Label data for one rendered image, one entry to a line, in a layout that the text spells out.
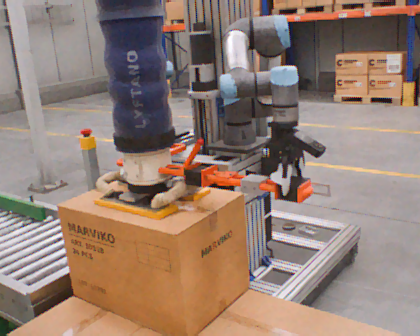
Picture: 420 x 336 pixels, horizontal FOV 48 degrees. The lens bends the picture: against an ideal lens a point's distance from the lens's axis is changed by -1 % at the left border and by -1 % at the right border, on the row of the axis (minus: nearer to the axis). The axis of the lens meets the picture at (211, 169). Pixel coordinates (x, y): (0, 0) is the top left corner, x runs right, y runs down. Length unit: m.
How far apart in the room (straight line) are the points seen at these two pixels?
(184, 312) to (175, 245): 0.24
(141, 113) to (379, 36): 8.74
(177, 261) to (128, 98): 0.56
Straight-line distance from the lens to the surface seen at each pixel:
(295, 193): 1.40
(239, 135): 2.10
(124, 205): 1.74
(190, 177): 1.60
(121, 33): 1.62
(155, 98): 1.64
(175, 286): 1.61
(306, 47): 10.68
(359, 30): 10.27
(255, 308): 1.84
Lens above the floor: 1.56
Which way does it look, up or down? 17 degrees down
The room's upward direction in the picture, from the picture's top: 5 degrees counter-clockwise
